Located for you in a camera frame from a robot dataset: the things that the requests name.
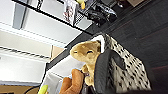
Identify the tan plush animal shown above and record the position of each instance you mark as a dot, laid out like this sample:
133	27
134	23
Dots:
85	53

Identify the open cardboard box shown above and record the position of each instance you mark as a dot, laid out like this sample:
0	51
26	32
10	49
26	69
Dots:
135	2

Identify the long grey wall band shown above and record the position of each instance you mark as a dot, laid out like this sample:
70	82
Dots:
19	13

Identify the yellow soft toy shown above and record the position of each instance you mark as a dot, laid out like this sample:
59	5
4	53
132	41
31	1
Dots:
81	3

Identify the yellow banana toy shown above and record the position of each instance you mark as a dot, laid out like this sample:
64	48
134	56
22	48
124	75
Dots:
43	90

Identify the orange-brown plush animal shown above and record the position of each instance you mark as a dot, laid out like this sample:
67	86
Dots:
74	83

